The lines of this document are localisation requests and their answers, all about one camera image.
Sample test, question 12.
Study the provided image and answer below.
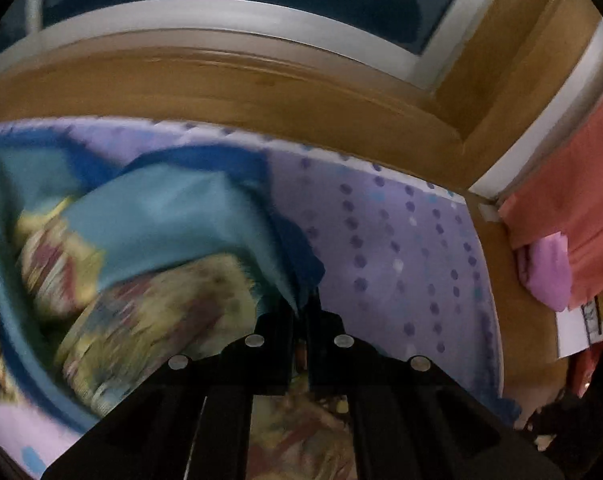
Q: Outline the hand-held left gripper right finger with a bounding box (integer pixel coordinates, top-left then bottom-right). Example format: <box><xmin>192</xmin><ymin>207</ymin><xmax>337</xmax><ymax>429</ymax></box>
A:
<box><xmin>305</xmin><ymin>290</ymin><xmax>565</xmax><ymax>480</ymax></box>

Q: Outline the pink purple cloth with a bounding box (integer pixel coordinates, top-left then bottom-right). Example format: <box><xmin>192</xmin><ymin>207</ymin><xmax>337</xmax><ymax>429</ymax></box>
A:
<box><xmin>515</xmin><ymin>231</ymin><xmax>573</xmax><ymax>312</ymax></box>

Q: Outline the black framed picture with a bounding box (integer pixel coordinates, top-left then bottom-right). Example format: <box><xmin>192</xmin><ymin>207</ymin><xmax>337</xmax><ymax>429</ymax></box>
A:
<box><xmin>580</xmin><ymin>294</ymin><xmax>603</xmax><ymax>337</ymax></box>

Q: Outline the blue colourful printed cloth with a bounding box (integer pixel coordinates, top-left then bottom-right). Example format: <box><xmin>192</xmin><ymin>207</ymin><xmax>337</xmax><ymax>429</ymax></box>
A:
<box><xmin>0</xmin><ymin>120</ymin><xmax>355</xmax><ymax>480</ymax></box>

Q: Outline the lilac dotted bed sheet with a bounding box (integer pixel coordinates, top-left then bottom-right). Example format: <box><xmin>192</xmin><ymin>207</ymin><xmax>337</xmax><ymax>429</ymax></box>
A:
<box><xmin>0</xmin><ymin>116</ymin><xmax>523</xmax><ymax>480</ymax></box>

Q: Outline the wooden window surround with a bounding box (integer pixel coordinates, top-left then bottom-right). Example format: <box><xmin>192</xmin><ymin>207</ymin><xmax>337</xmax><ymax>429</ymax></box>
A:
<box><xmin>0</xmin><ymin>0</ymin><xmax>603</xmax><ymax>202</ymax></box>

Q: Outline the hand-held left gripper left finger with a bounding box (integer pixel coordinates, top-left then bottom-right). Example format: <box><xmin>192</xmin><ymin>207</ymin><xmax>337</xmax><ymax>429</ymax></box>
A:
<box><xmin>42</xmin><ymin>300</ymin><xmax>298</xmax><ymax>480</ymax></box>

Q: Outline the coral red curtain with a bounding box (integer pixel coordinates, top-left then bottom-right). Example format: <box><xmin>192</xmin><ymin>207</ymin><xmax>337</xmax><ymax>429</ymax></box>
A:
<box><xmin>498</xmin><ymin>84</ymin><xmax>603</xmax><ymax>312</ymax></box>

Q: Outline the white paper sheet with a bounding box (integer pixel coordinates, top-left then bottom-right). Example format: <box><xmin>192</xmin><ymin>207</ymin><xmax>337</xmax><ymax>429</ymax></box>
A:
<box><xmin>553</xmin><ymin>302</ymin><xmax>603</xmax><ymax>359</ymax></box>

